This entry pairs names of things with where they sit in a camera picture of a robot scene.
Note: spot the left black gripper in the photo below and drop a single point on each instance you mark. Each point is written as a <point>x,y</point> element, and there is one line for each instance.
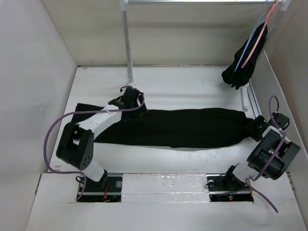
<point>140,111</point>

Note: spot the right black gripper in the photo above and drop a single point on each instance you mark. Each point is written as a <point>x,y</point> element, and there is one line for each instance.
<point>257,120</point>

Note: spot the black trousers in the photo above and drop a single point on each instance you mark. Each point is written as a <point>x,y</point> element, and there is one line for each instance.
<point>207,128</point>

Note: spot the blue clothes hanger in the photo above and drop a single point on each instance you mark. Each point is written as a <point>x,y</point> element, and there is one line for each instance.
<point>261,15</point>

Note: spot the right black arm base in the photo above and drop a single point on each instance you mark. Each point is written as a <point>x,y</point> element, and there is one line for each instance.
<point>227,189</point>

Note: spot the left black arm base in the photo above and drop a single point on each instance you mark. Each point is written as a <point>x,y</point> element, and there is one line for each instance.
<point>94,193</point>

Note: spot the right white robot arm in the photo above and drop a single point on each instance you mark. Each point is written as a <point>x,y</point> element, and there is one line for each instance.
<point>274,151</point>

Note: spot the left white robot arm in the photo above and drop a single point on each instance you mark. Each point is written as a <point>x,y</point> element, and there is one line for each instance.
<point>76,145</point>

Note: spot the black garment on hanger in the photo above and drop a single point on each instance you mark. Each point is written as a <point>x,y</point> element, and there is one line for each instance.
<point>241,76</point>

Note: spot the pink clothes hanger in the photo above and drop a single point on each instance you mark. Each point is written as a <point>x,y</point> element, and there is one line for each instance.
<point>268,16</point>

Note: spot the silver clothes rack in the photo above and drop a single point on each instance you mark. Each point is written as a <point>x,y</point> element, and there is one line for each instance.
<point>124,3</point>

